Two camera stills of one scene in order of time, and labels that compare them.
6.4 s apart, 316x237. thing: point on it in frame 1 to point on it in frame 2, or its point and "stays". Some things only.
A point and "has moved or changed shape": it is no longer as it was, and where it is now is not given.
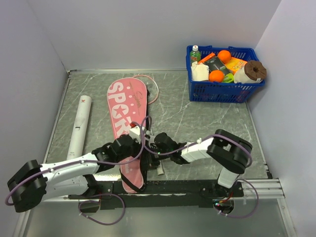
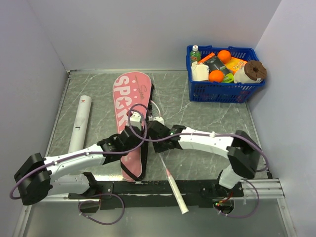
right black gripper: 151,161 to 159,149
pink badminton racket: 152,89 to 154,111
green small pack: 228,78 stays
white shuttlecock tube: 76,146 stays
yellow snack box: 235,64 stays
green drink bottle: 195,55 stays
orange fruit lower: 216,76 stays
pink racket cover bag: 127,103 has moved or changed shape
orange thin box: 211,55 stays
